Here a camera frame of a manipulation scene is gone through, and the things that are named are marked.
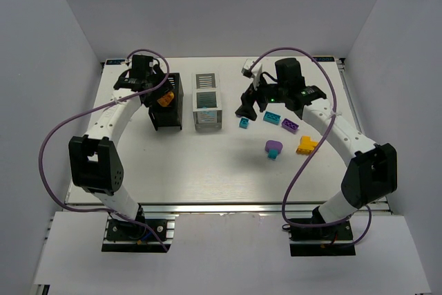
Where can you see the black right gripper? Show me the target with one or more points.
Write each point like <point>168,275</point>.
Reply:
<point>255,98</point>

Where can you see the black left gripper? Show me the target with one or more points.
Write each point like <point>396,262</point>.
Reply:
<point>156,98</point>

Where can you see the yellow orange lego piece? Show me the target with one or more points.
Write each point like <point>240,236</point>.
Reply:
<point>166,99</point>

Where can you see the teal long lego brick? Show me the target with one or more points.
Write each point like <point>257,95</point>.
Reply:
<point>271,118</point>

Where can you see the purple long lego brick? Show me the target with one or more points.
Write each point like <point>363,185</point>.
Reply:
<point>290,126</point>

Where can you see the purple rounded lego brick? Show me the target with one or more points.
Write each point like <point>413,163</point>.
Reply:
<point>273,145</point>

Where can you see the teal small square lego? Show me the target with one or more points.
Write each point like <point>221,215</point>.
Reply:
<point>273,154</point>

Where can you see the yellow L-shaped lego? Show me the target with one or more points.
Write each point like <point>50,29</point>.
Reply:
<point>306,146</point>

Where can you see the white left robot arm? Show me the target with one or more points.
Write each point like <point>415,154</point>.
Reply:
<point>94,161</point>

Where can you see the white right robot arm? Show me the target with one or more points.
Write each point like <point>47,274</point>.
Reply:
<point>371,167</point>

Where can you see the small teal lego brick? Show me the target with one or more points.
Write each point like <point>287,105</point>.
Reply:
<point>244,123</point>

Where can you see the black slotted container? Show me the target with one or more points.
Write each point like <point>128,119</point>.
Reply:
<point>171,115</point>

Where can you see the white slotted container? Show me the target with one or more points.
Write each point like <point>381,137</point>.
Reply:
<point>206,92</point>

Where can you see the left blue corner label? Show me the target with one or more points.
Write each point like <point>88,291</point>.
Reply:
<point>115,62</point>

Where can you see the blue corner label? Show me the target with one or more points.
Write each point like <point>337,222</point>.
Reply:
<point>324,59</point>
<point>115,62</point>

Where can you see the right blue corner label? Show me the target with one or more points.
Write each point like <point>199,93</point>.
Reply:
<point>324,59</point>

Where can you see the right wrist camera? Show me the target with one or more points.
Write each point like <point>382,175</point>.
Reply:
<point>252,70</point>

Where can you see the aluminium table front rail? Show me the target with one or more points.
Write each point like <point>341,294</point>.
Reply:
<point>377,207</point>

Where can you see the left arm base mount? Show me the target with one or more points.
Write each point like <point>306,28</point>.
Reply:
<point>124,237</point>

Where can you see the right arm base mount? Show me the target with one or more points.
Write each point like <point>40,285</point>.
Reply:
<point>321,242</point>

